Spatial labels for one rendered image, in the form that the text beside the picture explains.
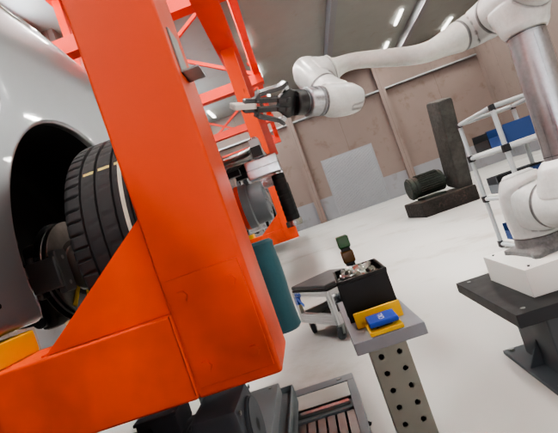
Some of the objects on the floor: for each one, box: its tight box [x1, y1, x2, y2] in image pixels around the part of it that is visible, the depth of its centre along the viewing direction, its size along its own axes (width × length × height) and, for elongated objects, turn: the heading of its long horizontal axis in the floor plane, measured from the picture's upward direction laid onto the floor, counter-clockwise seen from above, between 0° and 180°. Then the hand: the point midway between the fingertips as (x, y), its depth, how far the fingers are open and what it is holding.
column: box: [369, 340, 438, 433], centre depth 111 cm, size 10×10×42 cm
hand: (242, 106), depth 112 cm, fingers closed
